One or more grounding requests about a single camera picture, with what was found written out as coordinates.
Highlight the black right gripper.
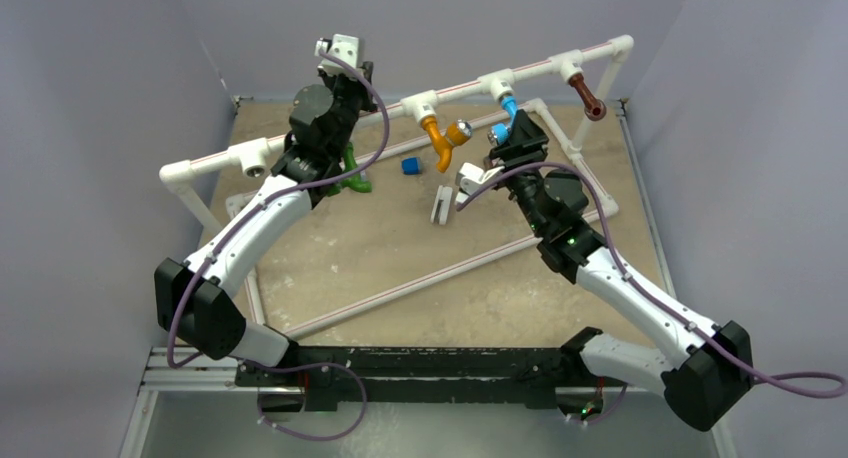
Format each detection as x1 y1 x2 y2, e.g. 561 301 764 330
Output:
482 110 549 236

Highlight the blue faucet chrome knob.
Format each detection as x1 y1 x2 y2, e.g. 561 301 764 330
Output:
488 95 521 146

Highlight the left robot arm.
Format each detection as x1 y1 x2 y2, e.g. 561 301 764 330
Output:
154 58 388 387

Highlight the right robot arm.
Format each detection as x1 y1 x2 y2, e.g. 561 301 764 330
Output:
487 111 753 431

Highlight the brown faucet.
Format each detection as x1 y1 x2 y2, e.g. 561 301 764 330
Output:
567 73 607 122

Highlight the orange faucet chrome knob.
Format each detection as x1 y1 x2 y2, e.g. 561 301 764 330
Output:
420 116 473 173

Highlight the green faucet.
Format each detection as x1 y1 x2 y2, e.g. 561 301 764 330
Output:
324 143 374 197

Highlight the blue grey small block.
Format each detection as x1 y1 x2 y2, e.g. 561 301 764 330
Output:
401 157 422 175

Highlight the white clip sealer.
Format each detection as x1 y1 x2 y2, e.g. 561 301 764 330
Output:
430 185 453 225

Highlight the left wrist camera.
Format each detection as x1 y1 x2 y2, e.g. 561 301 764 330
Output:
315 34 362 76

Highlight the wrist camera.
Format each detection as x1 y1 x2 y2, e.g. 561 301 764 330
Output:
315 34 362 76
455 162 504 206

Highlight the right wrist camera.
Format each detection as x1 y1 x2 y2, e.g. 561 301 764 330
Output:
455 162 504 206

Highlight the white PVC pipe frame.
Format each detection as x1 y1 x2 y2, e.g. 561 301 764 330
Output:
159 35 634 336

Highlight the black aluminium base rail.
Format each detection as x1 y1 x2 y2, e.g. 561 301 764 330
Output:
142 342 664 412

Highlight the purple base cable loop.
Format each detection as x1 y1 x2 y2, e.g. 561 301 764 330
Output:
256 363 370 443

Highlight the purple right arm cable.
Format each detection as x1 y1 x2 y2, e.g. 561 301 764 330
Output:
455 161 848 400

